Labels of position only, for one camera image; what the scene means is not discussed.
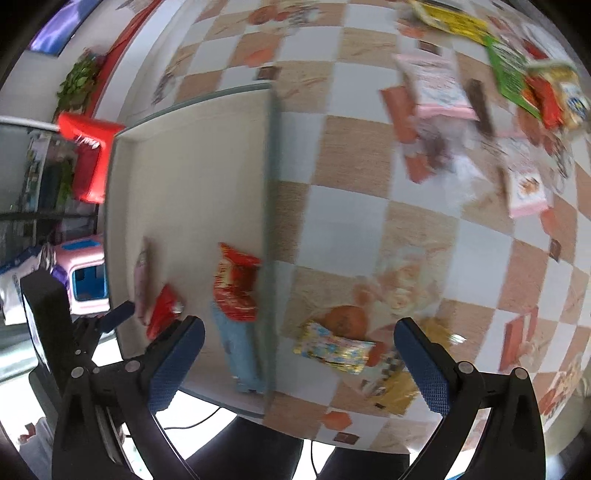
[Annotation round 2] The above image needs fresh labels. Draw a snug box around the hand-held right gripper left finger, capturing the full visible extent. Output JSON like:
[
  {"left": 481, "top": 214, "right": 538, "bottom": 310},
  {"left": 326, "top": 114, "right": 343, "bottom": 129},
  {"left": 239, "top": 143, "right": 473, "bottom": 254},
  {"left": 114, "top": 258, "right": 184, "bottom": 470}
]
[{"left": 52, "top": 316, "right": 206, "bottom": 480}]

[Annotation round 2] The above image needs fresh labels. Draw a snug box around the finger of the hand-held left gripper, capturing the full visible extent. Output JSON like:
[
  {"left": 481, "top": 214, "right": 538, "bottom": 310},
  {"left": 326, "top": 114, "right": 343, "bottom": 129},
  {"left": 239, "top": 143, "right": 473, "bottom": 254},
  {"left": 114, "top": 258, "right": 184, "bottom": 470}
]
[{"left": 73, "top": 301, "right": 136, "bottom": 357}]

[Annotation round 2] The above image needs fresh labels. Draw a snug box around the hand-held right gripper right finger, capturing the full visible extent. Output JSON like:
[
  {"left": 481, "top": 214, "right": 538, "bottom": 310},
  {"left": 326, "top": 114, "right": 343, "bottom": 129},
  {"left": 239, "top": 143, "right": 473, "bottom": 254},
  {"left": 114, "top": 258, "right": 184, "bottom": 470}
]
[{"left": 393, "top": 317, "right": 547, "bottom": 480}]

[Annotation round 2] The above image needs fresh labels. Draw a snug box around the small red snack packet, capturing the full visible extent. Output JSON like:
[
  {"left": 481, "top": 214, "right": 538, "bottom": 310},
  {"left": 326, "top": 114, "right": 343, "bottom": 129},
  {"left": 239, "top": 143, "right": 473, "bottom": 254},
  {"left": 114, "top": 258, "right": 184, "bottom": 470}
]
[{"left": 146, "top": 284, "right": 185, "bottom": 341}]

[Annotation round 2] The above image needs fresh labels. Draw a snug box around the colourful yellow snack packet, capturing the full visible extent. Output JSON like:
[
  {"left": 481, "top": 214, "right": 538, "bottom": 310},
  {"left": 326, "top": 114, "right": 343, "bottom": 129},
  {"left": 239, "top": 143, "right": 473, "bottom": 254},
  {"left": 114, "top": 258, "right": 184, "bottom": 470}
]
[{"left": 293, "top": 320, "right": 376, "bottom": 376}]

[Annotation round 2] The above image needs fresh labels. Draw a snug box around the beige tray with grey rim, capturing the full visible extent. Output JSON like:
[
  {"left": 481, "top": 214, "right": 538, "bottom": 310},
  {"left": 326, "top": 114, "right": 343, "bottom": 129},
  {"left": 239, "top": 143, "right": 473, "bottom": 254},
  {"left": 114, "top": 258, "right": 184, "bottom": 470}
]
[{"left": 102, "top": 81, "right": 283, "bottom": 420}]

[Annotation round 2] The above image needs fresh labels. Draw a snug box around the golden yellow snack packet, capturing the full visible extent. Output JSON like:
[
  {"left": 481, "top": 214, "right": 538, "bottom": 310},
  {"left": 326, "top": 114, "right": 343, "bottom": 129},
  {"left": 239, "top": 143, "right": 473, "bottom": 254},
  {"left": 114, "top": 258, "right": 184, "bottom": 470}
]
[{"left": 365, "top": 318, "right": 467, "bottom": 415}]

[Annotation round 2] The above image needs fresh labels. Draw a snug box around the white bag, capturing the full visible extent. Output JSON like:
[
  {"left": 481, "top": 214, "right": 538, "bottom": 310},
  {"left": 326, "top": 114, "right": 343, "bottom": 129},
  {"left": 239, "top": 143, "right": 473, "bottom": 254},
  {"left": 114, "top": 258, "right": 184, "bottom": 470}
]
[{"left": 0, "top": 244, "right": 52, "bottom": 325}]

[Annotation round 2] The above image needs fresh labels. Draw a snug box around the pink plastic stool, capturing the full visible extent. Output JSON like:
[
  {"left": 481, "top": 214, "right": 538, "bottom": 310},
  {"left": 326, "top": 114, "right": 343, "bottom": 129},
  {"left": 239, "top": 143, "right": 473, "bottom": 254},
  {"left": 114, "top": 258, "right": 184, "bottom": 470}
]
[{"left": 52, "top": 233, "right": 112, "bottom": 316}]

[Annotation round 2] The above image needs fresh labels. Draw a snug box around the light blue snack packet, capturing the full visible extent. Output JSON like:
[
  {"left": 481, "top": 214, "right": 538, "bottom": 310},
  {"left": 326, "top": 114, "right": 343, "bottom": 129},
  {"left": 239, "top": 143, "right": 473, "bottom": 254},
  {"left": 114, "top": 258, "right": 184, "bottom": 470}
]
[{"left": 211, "top": 300, "right": 267, "bottom": 395}]

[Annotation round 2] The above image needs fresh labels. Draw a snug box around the red and orange snack packet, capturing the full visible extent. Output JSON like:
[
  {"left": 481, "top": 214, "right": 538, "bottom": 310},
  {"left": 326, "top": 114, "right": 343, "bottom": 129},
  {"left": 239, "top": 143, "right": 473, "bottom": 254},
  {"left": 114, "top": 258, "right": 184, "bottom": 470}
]
[{"left": 212, "top": 242, "right": 262, "bottom": 323}]

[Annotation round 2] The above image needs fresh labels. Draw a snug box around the glass cabinet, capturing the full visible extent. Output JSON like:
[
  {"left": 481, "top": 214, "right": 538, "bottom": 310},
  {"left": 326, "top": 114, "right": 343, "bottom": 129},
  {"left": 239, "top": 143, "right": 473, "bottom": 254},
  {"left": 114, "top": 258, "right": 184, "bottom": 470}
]
[{"left": 0, "top": 116, "right": 99, "bottom": 268}]

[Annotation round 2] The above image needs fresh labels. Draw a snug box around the red plastic chair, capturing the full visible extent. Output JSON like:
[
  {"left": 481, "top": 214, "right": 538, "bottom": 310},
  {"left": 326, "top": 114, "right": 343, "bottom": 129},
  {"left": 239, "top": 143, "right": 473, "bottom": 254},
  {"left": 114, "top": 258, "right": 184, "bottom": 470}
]
[{"left": 57, "top": 113, "right": 126, "bottom": 205}]

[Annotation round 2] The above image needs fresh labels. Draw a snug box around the checkered tablecloth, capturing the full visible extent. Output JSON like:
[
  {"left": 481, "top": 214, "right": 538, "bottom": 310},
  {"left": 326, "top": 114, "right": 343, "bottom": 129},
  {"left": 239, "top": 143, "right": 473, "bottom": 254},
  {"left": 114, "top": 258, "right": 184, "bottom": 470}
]
[{"left": 95, "top": 0, "right": 591, "bottom": 455}]

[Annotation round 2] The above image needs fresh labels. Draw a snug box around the pink and white snack packet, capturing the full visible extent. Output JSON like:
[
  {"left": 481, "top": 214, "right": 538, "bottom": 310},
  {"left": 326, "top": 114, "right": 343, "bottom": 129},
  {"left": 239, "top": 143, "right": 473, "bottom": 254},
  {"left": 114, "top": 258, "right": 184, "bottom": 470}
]
[
  {"left": 498, "top": 138, "right": 550, "bottom": 219},
  {"left": 393, "top": 52, "right": 480, "bottom": 121}
]

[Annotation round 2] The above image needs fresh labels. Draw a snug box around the green plant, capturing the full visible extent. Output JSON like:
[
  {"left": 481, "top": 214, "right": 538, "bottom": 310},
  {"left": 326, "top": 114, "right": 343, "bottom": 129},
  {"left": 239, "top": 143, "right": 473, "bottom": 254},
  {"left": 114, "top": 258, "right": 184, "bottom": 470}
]
[{"left": 55, "top": 52, "right": 103, "bottom": 114}]

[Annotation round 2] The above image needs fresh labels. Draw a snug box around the dark brown snack bar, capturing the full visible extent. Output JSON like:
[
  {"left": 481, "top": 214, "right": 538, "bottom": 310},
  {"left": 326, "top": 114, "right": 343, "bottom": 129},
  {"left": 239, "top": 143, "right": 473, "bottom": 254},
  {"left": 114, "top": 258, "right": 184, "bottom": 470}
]
[{"left": 466, "top": 78, "right": 496, "bottom": 137}]

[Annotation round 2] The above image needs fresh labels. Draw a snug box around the red and yellow snack packet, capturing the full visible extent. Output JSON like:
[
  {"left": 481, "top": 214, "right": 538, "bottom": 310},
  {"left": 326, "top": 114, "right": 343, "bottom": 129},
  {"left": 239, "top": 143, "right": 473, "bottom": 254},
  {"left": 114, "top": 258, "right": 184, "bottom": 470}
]
[{"left": 524, "top": 64, "right": 591, "bottom": 131}]

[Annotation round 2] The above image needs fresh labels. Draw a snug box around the green snack packet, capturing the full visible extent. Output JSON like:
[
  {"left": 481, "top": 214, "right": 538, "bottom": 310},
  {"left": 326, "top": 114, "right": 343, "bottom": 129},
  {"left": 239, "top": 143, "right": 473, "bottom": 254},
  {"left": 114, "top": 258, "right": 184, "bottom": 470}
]
[{"left": 486, "top": 36, "right": 542, "bottom": 120}]

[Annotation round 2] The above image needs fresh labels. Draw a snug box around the black cable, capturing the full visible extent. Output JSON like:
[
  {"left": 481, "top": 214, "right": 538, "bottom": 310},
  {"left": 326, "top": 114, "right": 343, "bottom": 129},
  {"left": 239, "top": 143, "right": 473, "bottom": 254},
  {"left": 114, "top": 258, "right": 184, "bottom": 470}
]
[{"left": 161, "top": 405, "right": 225, "bottom": 431}]

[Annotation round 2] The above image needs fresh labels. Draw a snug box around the wall screen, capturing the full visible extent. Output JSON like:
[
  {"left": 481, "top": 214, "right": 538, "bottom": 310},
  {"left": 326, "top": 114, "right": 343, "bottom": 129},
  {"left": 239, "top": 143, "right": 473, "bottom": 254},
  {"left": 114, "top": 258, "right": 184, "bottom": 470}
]
[{"left": 28, "top": 0, "right": 103, "bottom": 58}]

